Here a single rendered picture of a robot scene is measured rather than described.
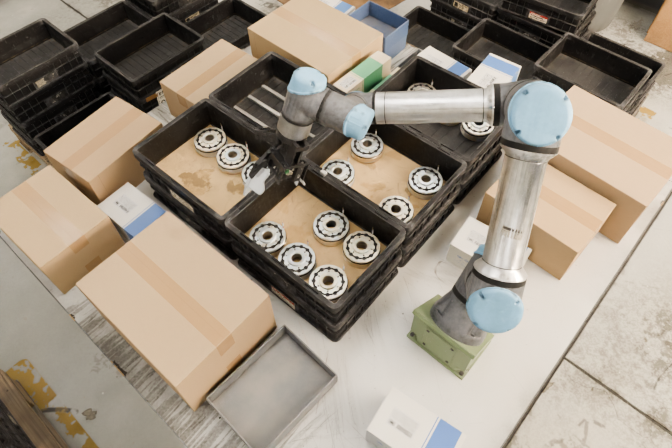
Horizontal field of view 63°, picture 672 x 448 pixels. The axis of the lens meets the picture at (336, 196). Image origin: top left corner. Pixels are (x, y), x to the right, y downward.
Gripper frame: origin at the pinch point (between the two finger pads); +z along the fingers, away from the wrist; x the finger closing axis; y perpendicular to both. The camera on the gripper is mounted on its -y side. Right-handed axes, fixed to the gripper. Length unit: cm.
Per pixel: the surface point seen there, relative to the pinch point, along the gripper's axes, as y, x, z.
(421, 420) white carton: 61, 14, 22
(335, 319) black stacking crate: 31.0, 7.7, 19.1
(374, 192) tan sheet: 2.3, 37.3, 8.3
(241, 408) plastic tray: 34, -15, 43
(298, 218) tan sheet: -1.7, 15.0, 17.0
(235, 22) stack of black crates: -157, 74, 41
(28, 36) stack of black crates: -176, -21, 60
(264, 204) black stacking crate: -8.2, 6.7, 15.3
